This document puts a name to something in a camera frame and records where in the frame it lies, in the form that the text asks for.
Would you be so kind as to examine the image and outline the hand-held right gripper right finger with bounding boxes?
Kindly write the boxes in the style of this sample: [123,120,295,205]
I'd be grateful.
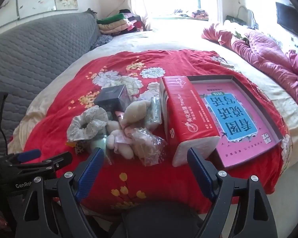
[187,147,279,238]

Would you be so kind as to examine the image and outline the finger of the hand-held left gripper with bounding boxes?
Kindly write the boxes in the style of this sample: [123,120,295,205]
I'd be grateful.
[0,149,42,165]
[27,151,73,176]

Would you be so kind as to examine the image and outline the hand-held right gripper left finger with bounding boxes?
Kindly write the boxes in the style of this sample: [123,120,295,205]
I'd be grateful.
[15,147,107,238]

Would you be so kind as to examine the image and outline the pink packet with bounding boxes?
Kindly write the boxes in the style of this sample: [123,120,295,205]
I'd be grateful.
[128,128,168,166]

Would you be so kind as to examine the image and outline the leopard print scrunchie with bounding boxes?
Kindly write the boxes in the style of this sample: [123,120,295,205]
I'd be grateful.
[73,141,88,154]

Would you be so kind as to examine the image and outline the white floral scrunchie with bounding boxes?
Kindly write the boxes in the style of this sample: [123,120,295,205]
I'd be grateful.
[67,105,109,140]

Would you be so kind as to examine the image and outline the red floral blanket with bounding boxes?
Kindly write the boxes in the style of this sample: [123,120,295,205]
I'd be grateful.
[22,48,292,211]

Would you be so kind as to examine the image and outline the red tissue pack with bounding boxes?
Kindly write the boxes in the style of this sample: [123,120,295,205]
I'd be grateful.
[160,76,220,167]

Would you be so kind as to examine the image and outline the pink book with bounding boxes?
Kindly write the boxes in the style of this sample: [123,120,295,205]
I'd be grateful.
[191,82,280,168]

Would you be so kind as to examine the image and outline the beige plush toy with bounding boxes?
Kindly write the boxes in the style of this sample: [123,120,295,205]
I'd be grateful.
[107,100,149,159]

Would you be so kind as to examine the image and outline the dark box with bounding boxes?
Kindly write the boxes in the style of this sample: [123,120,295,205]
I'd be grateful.
[94,84,133,113]

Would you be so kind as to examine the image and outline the white green tissue packet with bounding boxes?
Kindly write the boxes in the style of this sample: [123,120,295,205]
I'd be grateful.
[148,96,162,124]

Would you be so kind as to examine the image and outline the grey quilted headboard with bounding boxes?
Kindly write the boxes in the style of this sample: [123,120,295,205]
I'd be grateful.
[0,12,101,154]

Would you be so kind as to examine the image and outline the patterned dark cushion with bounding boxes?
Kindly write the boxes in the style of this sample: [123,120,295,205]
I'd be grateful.
[91,35,113,50]

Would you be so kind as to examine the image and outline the pink quilt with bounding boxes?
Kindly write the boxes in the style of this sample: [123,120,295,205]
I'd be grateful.
[201,22,298,124]

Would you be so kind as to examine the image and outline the cream bed sheet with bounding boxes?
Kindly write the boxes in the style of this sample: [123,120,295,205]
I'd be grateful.
[7,27,298,186]

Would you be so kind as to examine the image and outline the stack of folded clothes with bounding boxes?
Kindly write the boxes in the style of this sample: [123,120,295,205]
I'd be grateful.
[97,9,149,36]

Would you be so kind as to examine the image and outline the dark bag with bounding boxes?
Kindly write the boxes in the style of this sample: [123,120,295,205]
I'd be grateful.
[226,15,247,26]

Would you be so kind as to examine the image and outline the colourful cloth on windowsill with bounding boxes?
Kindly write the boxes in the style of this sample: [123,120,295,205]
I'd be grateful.
[191,9,209,20]

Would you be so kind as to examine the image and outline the white curtain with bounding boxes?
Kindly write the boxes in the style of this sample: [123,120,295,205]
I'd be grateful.
[125,0,154,31]

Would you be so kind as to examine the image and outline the black television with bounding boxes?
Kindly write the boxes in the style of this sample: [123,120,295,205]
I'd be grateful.
[275,2,298,34]

